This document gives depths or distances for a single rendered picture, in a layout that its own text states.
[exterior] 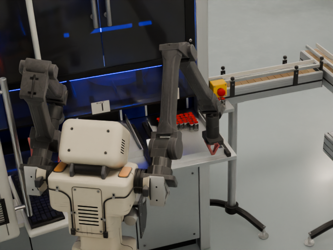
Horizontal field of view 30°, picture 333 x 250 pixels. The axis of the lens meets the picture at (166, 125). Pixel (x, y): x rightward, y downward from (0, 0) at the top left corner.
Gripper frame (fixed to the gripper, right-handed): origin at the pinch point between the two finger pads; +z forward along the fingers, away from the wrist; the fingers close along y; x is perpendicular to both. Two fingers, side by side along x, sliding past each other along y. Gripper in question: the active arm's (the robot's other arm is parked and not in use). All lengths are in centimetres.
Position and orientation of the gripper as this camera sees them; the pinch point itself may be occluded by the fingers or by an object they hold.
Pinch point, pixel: (212, 153)
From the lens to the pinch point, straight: 273.6
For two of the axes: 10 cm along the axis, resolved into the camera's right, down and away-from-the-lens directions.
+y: -2.9, -4.8, 8.3
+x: -9.6, 1.9, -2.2
